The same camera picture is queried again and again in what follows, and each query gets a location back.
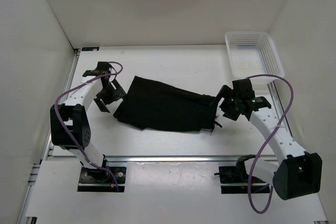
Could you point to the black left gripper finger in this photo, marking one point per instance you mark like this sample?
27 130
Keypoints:
118 89
101 105

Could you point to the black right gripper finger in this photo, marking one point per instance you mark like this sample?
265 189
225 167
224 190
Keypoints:
225 93
218 108

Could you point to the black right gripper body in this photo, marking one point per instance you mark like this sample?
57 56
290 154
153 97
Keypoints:
230 107

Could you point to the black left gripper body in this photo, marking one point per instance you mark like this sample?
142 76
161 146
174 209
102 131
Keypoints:
108 94

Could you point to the black shorts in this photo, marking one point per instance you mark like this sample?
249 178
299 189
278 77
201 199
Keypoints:
155 105

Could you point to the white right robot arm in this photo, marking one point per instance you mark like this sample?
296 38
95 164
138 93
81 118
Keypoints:
297 173

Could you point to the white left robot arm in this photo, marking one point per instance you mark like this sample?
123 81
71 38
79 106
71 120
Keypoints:
69 123

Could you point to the white plastic mesh basket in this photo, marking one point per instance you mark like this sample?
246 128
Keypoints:
253 53

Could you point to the small dark corner label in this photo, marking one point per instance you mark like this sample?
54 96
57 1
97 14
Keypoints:
90 48

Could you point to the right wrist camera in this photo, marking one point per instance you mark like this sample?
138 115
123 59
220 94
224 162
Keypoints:
243 89

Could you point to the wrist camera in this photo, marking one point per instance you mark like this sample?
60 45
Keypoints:
243 89
103 67

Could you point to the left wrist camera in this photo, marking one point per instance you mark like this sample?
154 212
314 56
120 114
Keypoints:
103 67

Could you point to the left aluminium side rail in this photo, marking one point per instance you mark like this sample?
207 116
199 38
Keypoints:
48 150

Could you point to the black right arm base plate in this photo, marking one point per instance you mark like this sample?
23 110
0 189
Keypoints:
234 179

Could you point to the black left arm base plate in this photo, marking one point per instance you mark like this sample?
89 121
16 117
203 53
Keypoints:
95 180

